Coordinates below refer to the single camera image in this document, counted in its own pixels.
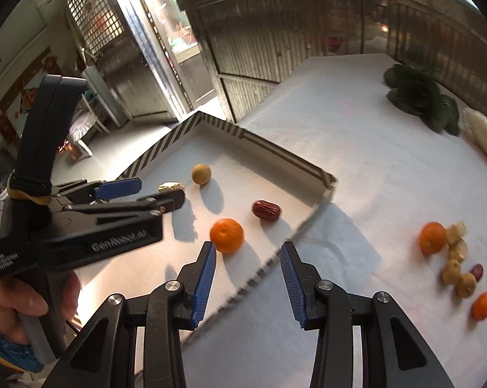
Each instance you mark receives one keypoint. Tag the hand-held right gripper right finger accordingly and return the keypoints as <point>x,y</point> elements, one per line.
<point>292,285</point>

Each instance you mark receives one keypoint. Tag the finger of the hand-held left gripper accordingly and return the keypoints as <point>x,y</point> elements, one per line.
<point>166,204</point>
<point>122,186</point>

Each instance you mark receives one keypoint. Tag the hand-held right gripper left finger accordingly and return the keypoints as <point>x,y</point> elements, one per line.
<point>203,285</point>

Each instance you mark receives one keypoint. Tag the striped cardboard tray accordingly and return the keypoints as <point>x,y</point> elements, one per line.
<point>235,161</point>

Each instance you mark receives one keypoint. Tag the person's left hand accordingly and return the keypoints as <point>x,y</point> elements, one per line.
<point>9,299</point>

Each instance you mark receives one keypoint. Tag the brown longan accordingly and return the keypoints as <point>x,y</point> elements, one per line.
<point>201,174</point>
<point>451,271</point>
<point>465,285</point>

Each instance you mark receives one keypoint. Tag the small patterned stool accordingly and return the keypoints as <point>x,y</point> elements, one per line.
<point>81,127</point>

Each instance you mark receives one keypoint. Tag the white tablecloth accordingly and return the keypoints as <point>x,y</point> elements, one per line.
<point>348,129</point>

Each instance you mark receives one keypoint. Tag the lattice door grille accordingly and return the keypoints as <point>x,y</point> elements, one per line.
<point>94,12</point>

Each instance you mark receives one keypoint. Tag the small orange tangerine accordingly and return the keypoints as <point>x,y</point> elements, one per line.
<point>482,306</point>

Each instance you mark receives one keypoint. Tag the metal gate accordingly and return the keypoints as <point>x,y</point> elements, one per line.
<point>247,28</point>

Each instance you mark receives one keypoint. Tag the green leafy vegetable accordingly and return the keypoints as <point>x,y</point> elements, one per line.
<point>421,93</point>

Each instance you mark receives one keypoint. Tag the white radish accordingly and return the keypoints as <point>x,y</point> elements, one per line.
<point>479,129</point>

